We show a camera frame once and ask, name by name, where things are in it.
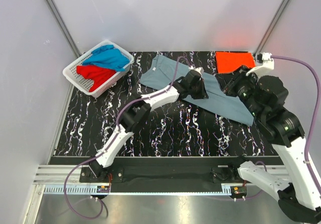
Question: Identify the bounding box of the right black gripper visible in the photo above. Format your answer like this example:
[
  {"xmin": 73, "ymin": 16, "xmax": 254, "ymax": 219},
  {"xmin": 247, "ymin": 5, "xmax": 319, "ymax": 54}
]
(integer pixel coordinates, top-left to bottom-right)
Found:
[{"xmin": 214, "ymin": 64, "xmax": 264, "ymax": 119}]

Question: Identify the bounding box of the grey blue t shirt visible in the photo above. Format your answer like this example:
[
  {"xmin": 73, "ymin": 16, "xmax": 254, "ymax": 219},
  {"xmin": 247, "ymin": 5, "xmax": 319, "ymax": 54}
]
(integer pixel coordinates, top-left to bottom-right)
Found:
[{"xmin": 140, "ymin": 55, "xmax": 254, "ymax": 126}]

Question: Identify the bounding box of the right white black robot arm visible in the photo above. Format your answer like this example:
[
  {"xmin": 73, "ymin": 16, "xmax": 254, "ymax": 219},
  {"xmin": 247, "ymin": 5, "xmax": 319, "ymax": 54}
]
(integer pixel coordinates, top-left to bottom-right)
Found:
[{"xmin": 216, "ymin": 66, "xmax": 320, "ymax": 223}]

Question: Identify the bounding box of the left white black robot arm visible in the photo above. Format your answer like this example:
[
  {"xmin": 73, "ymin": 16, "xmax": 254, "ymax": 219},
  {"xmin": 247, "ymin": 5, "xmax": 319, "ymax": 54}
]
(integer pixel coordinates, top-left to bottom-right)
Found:
[{"xmin": 88, "ymin": 67, "xmax": 208, "ymax": 182}]

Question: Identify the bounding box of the folded orange t shirt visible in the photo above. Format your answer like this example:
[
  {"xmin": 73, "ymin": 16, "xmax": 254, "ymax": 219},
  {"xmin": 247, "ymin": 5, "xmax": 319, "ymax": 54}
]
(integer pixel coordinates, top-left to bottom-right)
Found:
[{"xmin": 215, "ymin": 52, "xmax": 255, "ymax": 74}]

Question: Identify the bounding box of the black marble pattern mat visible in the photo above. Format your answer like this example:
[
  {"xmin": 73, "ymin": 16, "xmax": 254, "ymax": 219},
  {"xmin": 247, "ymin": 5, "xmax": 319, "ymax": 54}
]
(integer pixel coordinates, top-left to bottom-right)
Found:
[{"xmin": 53, "ymin": 52, "xmax": 276, "ymax": 157}]

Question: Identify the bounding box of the red t shirt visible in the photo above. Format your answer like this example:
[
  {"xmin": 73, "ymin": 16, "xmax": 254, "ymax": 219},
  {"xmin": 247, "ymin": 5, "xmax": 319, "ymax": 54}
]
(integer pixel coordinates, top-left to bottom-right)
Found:
[{"xmin": 76, "ymin": 65, "xmax": 116, "ymax": 92}]

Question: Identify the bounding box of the white plastic laundry basket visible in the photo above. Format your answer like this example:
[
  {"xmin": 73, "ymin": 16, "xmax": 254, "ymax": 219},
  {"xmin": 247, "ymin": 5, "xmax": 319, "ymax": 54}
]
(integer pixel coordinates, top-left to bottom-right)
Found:
[{"xmin": 63, "ymin": 40, "xmax": 134, "ymax": 98}]

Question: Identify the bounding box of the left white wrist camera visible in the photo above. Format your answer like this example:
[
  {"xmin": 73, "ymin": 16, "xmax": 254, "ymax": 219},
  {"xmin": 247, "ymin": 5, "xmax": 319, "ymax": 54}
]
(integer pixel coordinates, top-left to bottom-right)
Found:
[{"xmin": 189, "ymin": 66, "xmax": 204, "ymax": 76}]

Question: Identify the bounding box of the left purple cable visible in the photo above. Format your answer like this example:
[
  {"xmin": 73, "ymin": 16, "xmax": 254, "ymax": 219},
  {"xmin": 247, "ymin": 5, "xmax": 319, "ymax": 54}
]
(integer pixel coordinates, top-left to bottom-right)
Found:
[{"xmin": 64, "ymin": 56, "xmax": 191, "ymax": 220}]

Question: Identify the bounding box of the purple cable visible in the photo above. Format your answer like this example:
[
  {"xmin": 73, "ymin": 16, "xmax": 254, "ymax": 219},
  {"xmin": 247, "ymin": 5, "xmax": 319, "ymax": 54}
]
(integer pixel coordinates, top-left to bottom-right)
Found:
[
  {"xmin": 272, "ymin": 55, "xmax": 321, "ymax": 182},
  {"xmin": 64, "ymin": 56, "xmax": 191, "ymax": 220}
]

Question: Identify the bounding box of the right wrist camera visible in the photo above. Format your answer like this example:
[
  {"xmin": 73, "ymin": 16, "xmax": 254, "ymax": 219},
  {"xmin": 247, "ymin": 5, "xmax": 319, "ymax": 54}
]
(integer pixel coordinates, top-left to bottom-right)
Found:
[{"xmin": 246, "ymin": 52, "xmax": 274, "ymax": 78}]

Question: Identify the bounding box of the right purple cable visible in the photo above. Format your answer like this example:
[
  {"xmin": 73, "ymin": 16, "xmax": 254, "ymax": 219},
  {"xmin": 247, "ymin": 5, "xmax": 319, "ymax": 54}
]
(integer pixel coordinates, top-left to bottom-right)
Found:
[{"xmin": 272, "ymin": 55, "xmax": 321, "ymax": 182}]

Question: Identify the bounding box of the aluminium frame rail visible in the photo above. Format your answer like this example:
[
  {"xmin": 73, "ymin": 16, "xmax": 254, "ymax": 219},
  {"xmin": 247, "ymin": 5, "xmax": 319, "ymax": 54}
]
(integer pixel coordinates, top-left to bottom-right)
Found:
[{"xmin": 32, "ymin": 165, "xmax": 306, "ymax": 197}]

